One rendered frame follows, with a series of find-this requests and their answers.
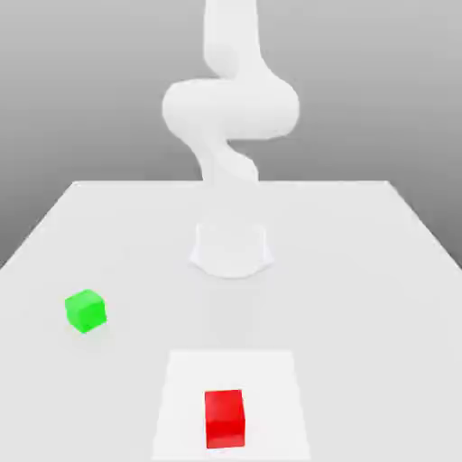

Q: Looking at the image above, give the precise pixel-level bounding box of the small green cube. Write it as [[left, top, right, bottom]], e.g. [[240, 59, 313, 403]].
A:
[[64, 288, 108, 335]]

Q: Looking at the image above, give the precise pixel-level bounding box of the small red cube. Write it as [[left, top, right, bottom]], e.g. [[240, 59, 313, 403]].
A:
[[204, 388, 246, 450]]

